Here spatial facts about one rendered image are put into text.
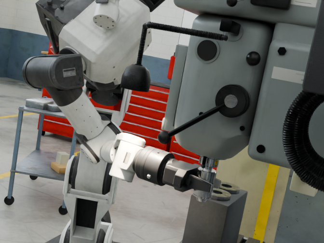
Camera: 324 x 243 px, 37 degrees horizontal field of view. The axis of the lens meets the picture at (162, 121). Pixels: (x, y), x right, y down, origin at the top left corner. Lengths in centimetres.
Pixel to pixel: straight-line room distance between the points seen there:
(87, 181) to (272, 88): 99
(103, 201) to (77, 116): 50
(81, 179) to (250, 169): 137
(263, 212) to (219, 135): 194
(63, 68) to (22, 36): 1118
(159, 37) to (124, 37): 939
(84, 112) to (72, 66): 15
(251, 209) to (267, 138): 199
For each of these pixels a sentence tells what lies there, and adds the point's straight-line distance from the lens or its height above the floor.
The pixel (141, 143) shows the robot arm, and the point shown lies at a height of 128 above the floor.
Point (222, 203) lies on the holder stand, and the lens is 146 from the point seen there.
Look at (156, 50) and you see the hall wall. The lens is 1087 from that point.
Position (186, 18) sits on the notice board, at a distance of 1069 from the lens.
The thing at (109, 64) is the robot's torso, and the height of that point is 146.
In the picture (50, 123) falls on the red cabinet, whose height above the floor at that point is 20.
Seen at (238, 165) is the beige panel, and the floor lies 92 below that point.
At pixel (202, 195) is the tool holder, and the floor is 121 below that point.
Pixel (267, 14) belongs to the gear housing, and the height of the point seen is 164.
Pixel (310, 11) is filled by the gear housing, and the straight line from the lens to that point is 103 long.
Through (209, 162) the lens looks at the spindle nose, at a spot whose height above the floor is 129.
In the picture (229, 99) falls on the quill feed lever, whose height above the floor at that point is 146.
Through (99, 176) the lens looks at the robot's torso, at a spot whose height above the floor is 103.
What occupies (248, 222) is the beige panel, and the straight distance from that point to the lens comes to 303.
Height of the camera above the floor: 155
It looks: 9 degrees down
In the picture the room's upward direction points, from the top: 10 degrees clockwise
